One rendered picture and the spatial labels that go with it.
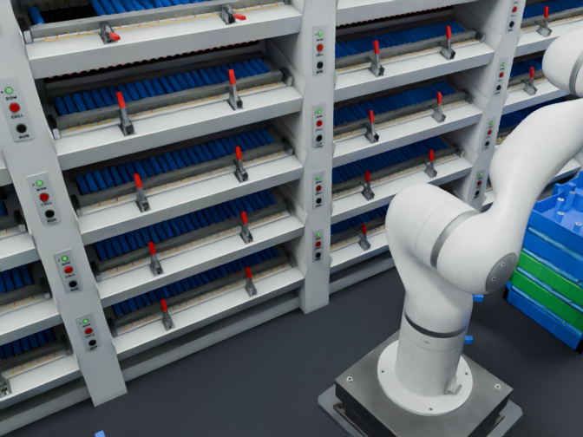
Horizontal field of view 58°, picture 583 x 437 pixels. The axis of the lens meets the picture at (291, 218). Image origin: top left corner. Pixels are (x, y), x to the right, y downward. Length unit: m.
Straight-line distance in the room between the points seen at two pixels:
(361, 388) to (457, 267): 0.40
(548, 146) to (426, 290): 0.31
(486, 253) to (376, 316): 1.02
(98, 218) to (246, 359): 0.65
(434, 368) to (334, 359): 0.66
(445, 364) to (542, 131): 0.45
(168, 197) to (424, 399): 0.76
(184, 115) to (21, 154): 0.36
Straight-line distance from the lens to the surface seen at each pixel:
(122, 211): 1.34
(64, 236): 1.30
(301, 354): 1.68
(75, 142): 1.23
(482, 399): 1.16
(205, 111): 1.30
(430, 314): 0.95
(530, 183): 0.91
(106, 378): 1.61
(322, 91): 1.41
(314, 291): 1.76
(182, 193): 1.36
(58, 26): 1.19
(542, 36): 2.02
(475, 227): 0.84
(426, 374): 1.07
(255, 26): 1.27
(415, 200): 0.89
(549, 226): 1.74
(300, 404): 1.57
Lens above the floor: 1.26
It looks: 34 degrees down
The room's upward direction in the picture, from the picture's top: 1 degrees counter-clockwise
